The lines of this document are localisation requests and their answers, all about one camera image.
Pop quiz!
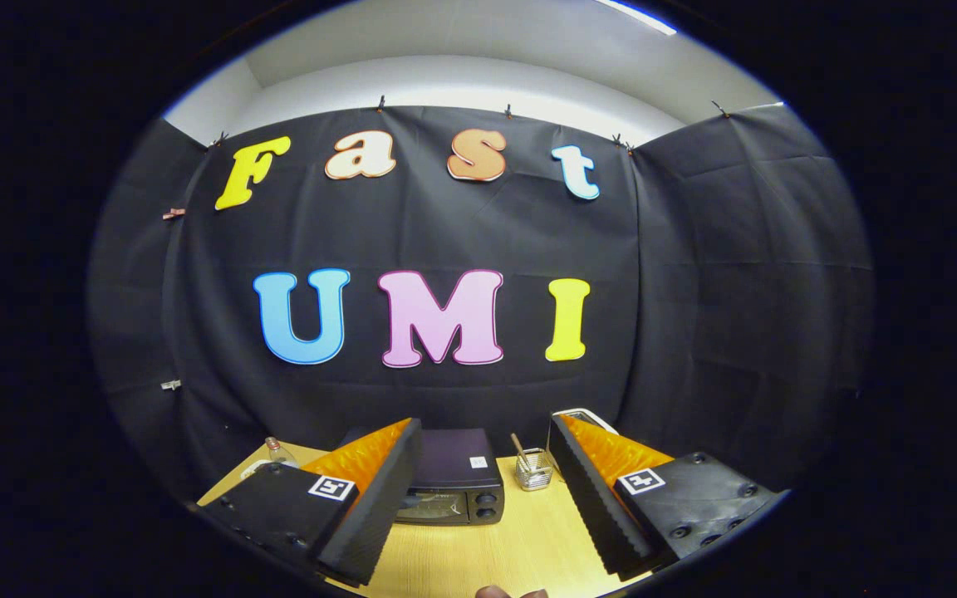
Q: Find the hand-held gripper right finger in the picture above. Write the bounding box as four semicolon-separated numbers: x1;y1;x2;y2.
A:
547;413;781;581

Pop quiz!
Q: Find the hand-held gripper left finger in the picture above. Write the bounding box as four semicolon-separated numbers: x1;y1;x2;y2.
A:
196;417;424;586

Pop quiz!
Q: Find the black toaster oven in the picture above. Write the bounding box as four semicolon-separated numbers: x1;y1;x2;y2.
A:
341;426;506;526

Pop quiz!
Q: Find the cream bread toaster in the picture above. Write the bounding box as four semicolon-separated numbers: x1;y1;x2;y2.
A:
552;407;619;437

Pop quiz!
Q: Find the metal wire basket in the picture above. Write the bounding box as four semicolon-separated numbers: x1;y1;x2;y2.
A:
515;447;554;492

